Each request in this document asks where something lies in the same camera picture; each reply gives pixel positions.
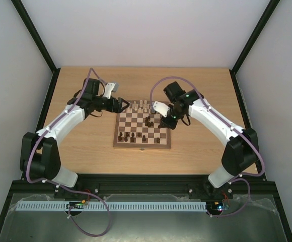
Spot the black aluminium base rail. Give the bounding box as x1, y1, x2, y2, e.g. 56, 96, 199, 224
8, 174, 279, 201

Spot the controller board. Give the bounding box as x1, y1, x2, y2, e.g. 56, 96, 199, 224
207, 200, 230, 211
64, 200, 89, 210

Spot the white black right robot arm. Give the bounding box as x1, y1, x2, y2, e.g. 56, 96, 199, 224
151, 82, 260, 198

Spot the row of white chess pieces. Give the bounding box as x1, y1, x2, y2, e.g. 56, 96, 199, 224
126, 100, 151, 113

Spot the pile of dark chess pieces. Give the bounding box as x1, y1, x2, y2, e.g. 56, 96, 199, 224
144, 116, 154, 128

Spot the wooden chess board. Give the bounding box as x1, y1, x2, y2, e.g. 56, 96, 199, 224
113, 111, 171, 150

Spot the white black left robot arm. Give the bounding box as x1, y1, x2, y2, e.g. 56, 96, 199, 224
20, 78, 129, 188

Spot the left controller board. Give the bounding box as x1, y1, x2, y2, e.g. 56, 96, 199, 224
64, 200, 89, 210

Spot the white slotted cable duct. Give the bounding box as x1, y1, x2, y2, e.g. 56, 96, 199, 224
16, 201, 207, 212

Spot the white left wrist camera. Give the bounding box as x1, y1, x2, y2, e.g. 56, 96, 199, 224
103, 82, 119, 99

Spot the right controller board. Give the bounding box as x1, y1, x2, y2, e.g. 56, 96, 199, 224
207, 200, 230, 211

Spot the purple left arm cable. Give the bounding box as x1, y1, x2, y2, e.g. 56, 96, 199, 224
26, 67, 111, 236

